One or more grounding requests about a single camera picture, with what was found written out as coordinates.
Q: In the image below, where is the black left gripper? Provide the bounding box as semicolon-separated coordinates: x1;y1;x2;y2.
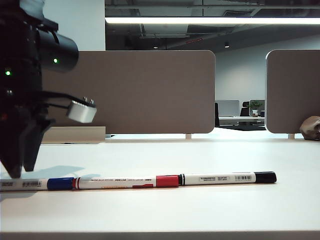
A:
0;90;57;179

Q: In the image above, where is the blue whiteboard marker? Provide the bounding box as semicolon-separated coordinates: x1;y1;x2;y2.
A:
0;176;76;192

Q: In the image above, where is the red whiteboard marker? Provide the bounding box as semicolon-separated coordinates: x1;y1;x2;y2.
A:
73;174;181;190

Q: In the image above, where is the black whiteboard marker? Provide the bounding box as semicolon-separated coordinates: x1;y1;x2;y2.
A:
178;170;278;187

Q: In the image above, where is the beige low board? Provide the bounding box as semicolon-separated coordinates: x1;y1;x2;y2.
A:
40;125;107;145

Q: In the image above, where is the wide brown desk partition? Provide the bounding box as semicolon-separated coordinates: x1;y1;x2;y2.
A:
39;49;216;135

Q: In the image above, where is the dark chair back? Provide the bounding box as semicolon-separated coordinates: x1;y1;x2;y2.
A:
214;102;221;127

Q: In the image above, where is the grey background screen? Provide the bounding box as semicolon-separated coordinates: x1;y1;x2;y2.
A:
215;99;240;118

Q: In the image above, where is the white background desk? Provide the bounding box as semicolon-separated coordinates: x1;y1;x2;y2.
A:
218;115;266;127

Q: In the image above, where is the black office chair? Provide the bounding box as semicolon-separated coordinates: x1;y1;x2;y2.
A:
239;100;251;118

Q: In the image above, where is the potted green plant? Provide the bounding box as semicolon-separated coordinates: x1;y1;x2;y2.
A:
249;99;264;118

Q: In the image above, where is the narrow brown desk partition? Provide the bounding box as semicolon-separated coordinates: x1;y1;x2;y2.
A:
265;49;320;134

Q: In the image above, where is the brown crumpled cloth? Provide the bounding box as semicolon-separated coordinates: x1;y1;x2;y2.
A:
299;115;320;141

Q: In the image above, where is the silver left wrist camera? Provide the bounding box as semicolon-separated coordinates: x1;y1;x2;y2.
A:
65;95;98;124

